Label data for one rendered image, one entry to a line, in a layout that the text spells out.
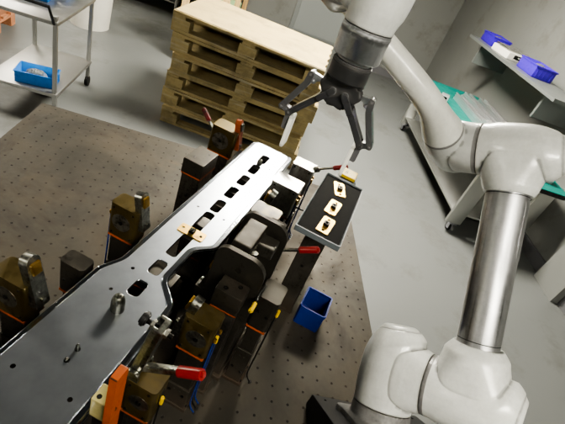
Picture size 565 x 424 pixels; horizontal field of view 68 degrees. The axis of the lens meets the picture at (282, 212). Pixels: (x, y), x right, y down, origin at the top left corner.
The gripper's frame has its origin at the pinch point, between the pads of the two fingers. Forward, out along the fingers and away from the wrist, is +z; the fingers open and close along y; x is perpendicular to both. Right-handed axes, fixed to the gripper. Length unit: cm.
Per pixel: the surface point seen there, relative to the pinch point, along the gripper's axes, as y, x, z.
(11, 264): 48, 29, 41
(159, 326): 8.9, 35.6, 25.4
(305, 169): 7, -67, 40
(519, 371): -165, -145, 146
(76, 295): 34, 25, 46
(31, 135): 121, -50, 76
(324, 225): -9.0, -21.9, 29.4
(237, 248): 6.7, 6.7, 27.0
